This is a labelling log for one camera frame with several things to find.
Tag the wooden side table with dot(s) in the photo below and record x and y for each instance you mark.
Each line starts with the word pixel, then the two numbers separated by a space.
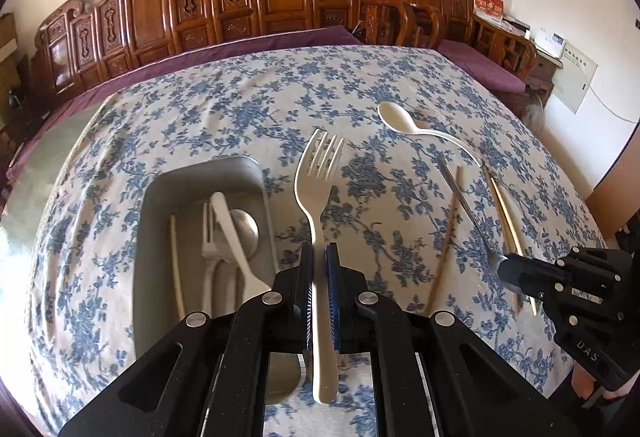
pixel 542 72

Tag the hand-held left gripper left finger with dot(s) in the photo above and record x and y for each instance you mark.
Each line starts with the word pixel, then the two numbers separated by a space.
pixel 307 297

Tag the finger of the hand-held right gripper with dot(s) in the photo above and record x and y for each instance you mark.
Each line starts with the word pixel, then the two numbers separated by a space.
pixel 532 266
pixel 525 286

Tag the white plastic fork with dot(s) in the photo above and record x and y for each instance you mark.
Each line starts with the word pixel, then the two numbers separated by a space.
pixel 207 242

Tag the white wall panel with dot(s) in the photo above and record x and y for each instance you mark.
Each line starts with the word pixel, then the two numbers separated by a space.
pixel 575 77

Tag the wooden chopstick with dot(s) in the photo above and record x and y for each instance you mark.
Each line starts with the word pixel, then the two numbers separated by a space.
pixel 533 308
pixel 501 206
pixel 446 237
pixel 175 262

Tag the clear plastic bag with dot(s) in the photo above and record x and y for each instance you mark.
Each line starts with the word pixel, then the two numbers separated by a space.
pixel 535 114

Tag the grey metal tray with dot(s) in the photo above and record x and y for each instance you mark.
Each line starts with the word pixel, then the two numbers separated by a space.
pixel 165 197

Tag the red gift box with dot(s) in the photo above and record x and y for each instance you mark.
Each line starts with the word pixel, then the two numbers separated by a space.
pixel 488 7

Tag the metal spoon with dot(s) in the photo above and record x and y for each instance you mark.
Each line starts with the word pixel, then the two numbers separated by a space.
pixel 248 229

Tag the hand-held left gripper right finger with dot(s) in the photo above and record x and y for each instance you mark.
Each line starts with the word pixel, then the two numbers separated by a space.
pixel 334 297

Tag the blue floral tablecloth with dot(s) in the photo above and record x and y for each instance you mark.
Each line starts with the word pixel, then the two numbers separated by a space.
pixel 250 117

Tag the cardboard box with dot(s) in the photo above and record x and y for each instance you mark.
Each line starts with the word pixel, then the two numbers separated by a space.
pixel 7 37

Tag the cream plastic spoon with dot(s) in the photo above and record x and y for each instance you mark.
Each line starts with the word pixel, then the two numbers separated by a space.
pixel 395 117

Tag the white desk device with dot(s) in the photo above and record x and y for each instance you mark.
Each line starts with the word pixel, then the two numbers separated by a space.
pixel 550 42

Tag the person's right hand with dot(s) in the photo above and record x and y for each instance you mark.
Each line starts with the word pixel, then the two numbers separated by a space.
pixel 586 377

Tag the cream plastic fork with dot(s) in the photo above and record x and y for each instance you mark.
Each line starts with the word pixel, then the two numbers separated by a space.
pixel 312 197

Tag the white plastic spoon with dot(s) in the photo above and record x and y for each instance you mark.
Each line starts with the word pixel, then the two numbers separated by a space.
pixel 235 247

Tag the metal fork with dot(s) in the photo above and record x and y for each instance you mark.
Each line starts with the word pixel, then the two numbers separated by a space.
pixel 470 212

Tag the purple armchair cushion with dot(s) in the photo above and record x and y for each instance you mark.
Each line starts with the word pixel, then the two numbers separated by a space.
pixel 480 64

